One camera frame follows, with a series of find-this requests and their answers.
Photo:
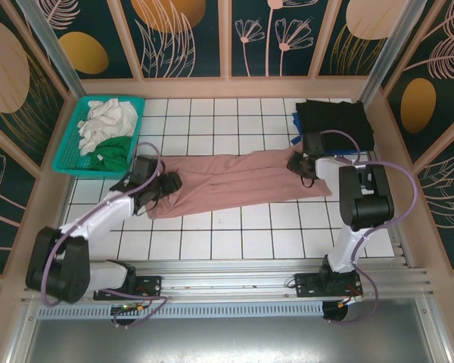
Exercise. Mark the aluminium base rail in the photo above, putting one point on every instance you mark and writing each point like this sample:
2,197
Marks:
227,274

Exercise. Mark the single flower wall panel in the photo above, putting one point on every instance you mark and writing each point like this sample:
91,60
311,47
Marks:
4,211

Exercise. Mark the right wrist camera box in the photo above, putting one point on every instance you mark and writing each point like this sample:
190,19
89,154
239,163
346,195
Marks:
313,143

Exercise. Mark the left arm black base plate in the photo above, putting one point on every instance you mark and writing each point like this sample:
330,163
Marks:
147,285

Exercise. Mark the black folded t-shirt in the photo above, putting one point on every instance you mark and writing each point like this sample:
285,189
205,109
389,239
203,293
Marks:
336,119

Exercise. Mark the blue folded t-shirt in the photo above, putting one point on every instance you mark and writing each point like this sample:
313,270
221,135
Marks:
297,126

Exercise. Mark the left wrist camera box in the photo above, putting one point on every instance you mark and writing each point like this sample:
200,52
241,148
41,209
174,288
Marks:
143,170

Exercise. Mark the orange disc leaf wall panel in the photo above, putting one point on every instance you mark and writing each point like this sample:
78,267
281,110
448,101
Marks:
166,45

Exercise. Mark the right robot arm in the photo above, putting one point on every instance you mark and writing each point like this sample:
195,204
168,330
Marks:
363,196

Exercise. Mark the pink fern wall panel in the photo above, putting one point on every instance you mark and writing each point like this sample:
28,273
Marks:
446,196

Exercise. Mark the white crumpled t-shirt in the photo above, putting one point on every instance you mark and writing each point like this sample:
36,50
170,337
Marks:
106,121

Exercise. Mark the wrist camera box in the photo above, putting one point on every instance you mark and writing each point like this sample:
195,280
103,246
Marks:
143,170
313,143

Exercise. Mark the large pale disc wall panel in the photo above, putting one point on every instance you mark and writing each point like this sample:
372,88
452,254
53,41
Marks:
7,68

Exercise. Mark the pink t-shirt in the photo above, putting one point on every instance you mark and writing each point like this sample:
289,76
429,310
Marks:
242,181

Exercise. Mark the aluminium corner post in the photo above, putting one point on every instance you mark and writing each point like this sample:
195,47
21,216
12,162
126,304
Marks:
49,41
389,49

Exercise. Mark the small controller board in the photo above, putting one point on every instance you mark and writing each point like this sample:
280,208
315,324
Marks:
126,309

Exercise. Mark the orange oval fern wall panel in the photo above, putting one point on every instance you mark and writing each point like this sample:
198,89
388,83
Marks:
439,94

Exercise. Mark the teal plastic basket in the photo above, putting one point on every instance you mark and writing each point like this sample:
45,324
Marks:
66,155

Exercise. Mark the green crumpled t-shirt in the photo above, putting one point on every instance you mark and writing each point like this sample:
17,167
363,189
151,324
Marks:
113,155

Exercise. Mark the flower print wall panel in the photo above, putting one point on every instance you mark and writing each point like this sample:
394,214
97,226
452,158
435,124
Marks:
272,64

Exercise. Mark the grey metal sheet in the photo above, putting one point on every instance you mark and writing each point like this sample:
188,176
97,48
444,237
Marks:
227,340

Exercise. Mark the pale disc gold lines panel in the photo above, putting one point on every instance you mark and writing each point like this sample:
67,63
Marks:
348,56

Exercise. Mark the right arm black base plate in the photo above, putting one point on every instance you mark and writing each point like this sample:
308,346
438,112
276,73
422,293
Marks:
308,285

